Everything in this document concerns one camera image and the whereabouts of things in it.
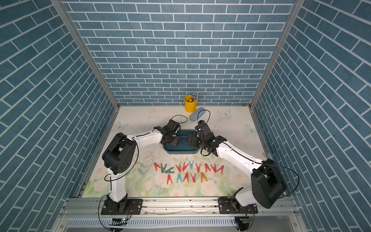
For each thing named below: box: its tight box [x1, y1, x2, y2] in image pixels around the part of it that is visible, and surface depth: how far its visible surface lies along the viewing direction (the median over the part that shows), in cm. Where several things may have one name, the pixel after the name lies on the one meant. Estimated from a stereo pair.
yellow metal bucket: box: [183, 93, 199, 114], surface depth 114 cm
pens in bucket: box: [190, 93, 199, 102], surface depth 107 cm
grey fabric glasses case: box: [189, 107, 206, 122], surface depth 116 cm
